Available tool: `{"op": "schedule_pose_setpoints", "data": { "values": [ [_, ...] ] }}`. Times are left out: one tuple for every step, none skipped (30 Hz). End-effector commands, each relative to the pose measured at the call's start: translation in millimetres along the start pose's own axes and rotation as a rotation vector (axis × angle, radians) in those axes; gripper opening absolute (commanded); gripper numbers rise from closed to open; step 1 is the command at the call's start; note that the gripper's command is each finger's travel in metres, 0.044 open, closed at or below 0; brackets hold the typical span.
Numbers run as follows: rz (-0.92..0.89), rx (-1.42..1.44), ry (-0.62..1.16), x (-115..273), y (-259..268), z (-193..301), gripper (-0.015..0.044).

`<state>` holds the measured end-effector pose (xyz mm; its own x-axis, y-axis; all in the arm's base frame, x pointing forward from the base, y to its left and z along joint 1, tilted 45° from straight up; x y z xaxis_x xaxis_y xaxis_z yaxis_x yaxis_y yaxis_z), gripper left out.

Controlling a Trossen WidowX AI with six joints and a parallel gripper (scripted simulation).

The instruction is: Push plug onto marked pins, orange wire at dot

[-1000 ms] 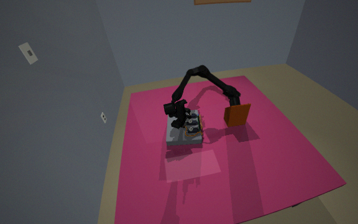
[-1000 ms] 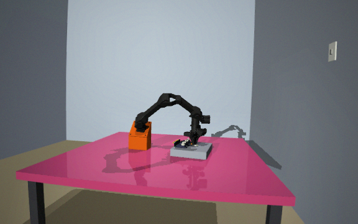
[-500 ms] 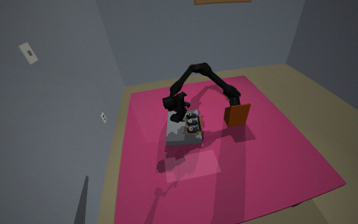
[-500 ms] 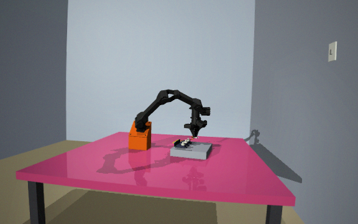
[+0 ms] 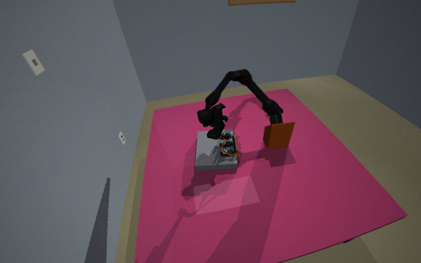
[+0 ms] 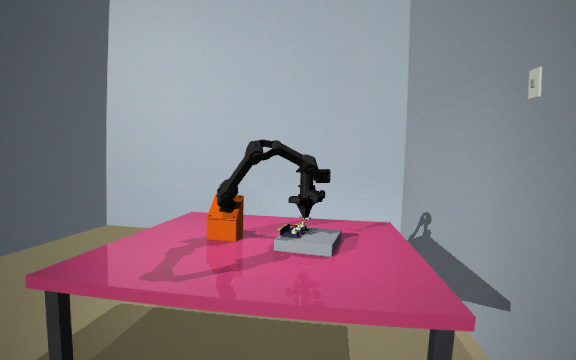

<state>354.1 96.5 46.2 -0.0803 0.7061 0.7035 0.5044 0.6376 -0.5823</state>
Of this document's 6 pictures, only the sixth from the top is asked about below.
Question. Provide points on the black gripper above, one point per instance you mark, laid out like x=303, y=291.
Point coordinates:
x=304, y=204

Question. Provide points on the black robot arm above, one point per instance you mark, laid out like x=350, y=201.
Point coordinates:
x=254, y=154

